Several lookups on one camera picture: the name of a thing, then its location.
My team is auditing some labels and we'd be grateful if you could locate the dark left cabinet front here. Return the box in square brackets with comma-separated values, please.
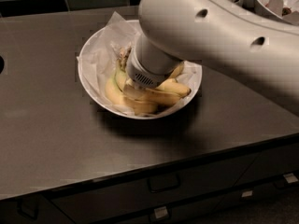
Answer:
[0, 194, 74, 224]

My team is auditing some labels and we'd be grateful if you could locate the dark upper drawer front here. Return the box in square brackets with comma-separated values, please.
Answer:
[51, 154, 255, 224]

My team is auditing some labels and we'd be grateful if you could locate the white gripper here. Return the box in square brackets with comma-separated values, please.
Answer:
[126, 35, 181, 88]

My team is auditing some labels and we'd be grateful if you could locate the dark right drawer front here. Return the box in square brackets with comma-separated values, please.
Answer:
[236, 143, 299, 185]

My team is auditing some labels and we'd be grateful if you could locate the dark drawer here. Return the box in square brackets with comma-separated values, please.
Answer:
[236, 143, 299, 185]
[51, 154, 255, 224]
[92, 172, 299, 224]

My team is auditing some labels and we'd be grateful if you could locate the dark lower drawer front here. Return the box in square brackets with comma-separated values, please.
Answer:
[92, 172, 299, 224]

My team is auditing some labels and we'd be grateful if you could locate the white paper liner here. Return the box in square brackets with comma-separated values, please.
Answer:
[78, 13, 202, 119]

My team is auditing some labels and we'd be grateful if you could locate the yellow banana bunch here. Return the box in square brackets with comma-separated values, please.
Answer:
[105, 47, 192, 116]

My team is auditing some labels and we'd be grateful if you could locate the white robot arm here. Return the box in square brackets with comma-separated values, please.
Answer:
[127, 0, 299, 115]

